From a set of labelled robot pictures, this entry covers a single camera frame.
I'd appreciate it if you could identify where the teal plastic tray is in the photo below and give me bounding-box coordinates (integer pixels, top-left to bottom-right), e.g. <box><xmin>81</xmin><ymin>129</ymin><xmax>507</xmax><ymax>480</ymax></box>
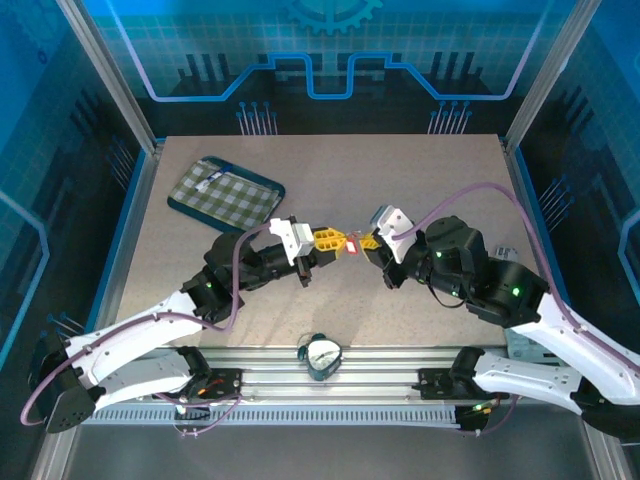
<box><xmin>166</xmin><ymin>155</ymin><xmax>287</xmax><ymax>236</ymax></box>

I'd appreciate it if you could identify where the green checked cloth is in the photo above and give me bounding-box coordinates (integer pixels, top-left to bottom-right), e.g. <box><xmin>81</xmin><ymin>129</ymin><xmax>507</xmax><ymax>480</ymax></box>
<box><xmin>171</xmin><ymin>158</ymin><xmax>282</xmax><ymax>234</ymax></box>

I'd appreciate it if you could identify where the blue white marker pen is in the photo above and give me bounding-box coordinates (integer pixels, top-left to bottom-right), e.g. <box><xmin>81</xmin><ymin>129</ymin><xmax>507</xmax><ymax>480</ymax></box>
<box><xmin>195</xmin><ymin>167</ymin><xmax>232</xmax><ymax>192</ymax></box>

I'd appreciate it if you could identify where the teal alarm clock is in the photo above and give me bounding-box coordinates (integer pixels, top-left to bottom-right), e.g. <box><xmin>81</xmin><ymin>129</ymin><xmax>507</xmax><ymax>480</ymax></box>
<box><xmin>296</xmin><ymin>333</ymin><xmax>344</xmax><ymax>382</ymax></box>

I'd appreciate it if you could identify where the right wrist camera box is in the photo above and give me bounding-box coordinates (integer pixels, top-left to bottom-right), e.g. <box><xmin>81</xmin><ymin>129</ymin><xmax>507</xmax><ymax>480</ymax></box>
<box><xmin>368</xmin><ymin>203</ymin><xmax>416</xmax><ymax>265</ymax></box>

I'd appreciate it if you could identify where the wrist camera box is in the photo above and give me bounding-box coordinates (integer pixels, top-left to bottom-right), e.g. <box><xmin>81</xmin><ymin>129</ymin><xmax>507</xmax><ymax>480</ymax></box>
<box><xmin>368</xmin><ymin>203</ymin><xmax>416</xmax><ymax>265</ymax></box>
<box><xmin>268</xmin><ymin>217</ymin><xmax>315</xmax><ymax>261</ymax></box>

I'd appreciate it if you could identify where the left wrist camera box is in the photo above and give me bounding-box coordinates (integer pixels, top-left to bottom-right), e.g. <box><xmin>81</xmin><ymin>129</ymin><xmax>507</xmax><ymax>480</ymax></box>
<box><xmin>268</xmin><ymin>217</ymin><xmax>315</xmax><ymax>261</ymax></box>

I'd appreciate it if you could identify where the thin black wire loop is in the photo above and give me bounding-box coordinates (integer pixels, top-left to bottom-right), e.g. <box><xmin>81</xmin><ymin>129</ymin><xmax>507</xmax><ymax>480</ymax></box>
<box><xmin>429</xmin><ymin>284</ymin><xmax>469</xmax><ymax>309</ymax></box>

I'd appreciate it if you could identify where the aluminium side rail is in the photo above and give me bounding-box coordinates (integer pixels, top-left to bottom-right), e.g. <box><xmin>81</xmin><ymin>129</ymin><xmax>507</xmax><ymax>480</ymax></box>
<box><xmin>502</xmin><ymin>137</ymin><xmax>571</xmax><ymax>311</ymax></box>
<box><xmin>84</xmin><ymin>142</ymin><xmax>164</xmax><ymax>351</ymax></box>

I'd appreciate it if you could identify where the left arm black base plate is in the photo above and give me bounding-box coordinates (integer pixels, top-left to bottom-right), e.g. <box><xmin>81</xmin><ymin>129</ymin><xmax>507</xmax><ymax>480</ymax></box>
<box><xmin>164</xmin><ymin>368</ymin><xmax>244</xmax><ymax>401</ymax></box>

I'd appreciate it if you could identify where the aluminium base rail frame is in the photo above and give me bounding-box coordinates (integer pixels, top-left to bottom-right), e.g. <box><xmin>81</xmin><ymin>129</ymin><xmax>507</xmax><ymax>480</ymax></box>
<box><xmin>64</xmin><ymin>344</ymin><xmax>596</xmax><ymax>407</ymax></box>

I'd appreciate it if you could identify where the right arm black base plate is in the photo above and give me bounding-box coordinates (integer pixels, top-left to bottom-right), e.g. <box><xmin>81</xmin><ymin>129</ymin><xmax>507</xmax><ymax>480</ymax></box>
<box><xmin>418</xmin><ymin>367</ymin><xmax>481</xmax><ymax>401</ymax></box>

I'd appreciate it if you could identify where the slotted grey cable duct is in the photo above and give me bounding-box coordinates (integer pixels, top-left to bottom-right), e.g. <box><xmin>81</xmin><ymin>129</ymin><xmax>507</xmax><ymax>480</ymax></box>
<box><xmin>78</xmin><ymin>405</ymin><xmax>459</xmax><ymax>427</ymax></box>

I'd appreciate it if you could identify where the aluminium frame post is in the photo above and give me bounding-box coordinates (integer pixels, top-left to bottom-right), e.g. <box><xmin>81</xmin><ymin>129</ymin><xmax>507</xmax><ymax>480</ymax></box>
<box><xmin>504</xmin><ymin>0</ymin><xmax>601</xmax><ymax>151</ymax></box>
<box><xmin>54</xmin><ymin>0</ymin><xmax>161</xmax><ymax>151</ymax></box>

